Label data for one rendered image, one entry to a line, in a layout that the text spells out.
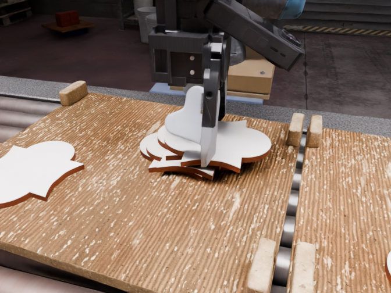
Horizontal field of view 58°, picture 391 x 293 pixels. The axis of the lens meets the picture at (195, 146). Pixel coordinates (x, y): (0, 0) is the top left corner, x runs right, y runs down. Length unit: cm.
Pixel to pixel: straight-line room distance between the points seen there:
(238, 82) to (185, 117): 43
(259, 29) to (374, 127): 35
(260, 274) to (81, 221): 20
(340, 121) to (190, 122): 34
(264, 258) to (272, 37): 22
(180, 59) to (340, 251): 25
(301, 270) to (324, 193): 15
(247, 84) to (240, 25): 44
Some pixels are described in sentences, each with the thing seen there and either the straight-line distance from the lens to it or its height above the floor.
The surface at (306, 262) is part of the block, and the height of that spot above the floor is 96.
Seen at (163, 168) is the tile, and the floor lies 95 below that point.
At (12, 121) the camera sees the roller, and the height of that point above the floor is 91.
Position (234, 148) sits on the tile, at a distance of 44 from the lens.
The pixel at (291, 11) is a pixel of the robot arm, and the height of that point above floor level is 105.
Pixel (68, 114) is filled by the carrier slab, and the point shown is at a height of 94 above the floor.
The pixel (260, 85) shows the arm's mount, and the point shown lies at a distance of 81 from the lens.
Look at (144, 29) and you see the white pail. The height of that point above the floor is 16.
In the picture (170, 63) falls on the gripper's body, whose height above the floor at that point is 108.
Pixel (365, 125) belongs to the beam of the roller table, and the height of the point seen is 92.
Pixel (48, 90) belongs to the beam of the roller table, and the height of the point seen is 92.
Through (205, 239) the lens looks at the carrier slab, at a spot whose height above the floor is 94.
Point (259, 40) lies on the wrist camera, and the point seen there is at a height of 110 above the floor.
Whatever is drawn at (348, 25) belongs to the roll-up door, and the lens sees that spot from 520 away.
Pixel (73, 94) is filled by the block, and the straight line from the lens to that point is 66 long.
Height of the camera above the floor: 120
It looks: 32 degrees down
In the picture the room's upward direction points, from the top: straight up
